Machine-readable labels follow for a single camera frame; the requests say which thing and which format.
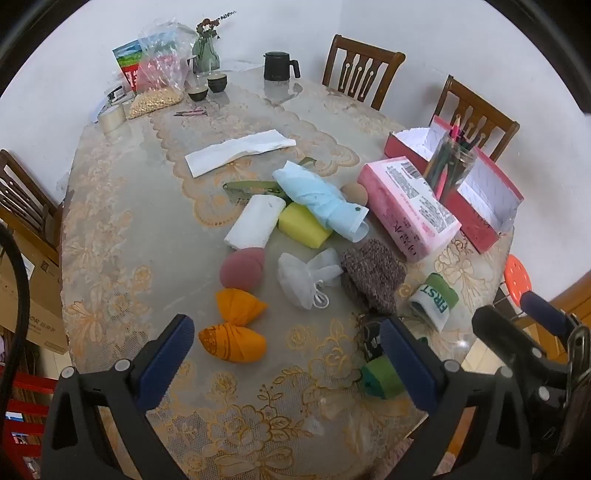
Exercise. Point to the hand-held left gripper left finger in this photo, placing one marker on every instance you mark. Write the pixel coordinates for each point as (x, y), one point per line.
(168, 357)

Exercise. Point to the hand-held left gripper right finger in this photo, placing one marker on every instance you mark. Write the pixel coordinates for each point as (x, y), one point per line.
(408, 364)

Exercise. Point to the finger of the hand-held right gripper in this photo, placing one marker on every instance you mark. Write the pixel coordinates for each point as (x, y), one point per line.
(498, 325)
(547, 312)

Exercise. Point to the green sock ball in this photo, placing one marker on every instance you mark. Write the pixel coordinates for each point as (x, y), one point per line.
(381, 376)

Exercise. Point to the orange cloth bundle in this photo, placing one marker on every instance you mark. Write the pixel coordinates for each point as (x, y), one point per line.
(240, 307)
(235, 344)

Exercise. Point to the green and white wristband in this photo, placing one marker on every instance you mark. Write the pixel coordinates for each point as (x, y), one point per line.
(434, 300)

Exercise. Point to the brown knitted sock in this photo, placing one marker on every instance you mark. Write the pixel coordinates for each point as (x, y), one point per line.
(374, 272)

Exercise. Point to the red cardboard box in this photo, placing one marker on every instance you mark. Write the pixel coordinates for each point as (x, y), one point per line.
(475, 217)

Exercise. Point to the dusty pink sponge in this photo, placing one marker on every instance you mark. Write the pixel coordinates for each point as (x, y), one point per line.
(240, 272)

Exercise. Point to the white mesh pouch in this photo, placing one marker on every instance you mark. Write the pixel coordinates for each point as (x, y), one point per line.
(298, 277)

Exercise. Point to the white towel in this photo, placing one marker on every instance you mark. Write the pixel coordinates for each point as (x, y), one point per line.
(254, 221)

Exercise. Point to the yellow sponge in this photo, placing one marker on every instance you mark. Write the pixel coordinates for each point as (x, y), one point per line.
(300, 226)

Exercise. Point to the brown foam ball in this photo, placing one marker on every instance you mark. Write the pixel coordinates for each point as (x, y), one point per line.
(354, 191)

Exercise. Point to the orange plastic stool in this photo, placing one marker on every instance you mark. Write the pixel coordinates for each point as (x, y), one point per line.
(516, 277)

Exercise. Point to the pink tissue package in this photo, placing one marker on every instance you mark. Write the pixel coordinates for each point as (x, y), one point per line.
(406, 217)

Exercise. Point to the red plastic rack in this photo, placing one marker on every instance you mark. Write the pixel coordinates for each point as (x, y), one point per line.
(27, 383)

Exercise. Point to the glass jar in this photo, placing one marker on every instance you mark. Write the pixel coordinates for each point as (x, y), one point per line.
(455, 173)

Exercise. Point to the jar of pencils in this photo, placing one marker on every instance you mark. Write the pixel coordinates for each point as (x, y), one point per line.
(450, 152)

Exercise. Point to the white paper sheet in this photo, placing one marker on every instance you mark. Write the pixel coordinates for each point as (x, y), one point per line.
(231, 152)

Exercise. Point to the brown wooden chair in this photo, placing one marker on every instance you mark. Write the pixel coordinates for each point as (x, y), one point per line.
(23, 177)
(480, 104)
(364, 46)

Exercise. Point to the clear tape roll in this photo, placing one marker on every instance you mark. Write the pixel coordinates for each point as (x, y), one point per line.
(110, 121)

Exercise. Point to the pink pen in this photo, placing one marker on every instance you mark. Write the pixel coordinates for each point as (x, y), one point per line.
(191, 112)

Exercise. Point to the bag of peanuts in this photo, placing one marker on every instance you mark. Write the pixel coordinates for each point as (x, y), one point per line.
(154, 104)

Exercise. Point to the scalloped lace table runner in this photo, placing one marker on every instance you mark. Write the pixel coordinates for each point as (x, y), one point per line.
(258, 115)

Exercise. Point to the dark tea cup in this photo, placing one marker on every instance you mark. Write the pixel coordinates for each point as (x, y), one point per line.
(198, 93)
(217, 83)

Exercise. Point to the clear plastic bag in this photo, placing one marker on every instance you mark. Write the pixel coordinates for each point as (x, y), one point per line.
(161, 64)

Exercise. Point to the green glass vase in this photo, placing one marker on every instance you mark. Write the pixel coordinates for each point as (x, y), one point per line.
(205, 57)

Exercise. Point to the colourful carton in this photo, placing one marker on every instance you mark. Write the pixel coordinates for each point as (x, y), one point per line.
(127, 57)

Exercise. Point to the black lidded mug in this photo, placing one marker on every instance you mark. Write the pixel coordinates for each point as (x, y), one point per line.
(277, 67)

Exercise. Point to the dried flowers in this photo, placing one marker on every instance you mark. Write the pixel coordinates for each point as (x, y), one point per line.
(207, 25)

